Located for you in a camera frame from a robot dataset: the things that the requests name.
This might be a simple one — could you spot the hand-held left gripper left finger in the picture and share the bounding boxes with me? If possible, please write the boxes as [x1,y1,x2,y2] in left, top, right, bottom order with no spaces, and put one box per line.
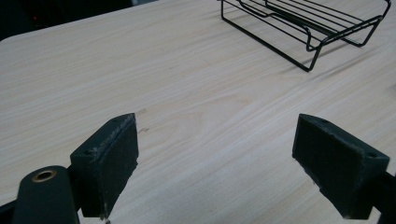
[69,112,139,219]

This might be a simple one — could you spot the black wire rack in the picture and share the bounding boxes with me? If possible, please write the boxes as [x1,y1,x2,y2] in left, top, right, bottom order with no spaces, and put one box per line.
[219,0,392,73]

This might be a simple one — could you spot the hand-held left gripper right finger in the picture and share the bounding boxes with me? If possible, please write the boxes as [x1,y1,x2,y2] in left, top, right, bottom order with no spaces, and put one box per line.
[291,113,390,220]

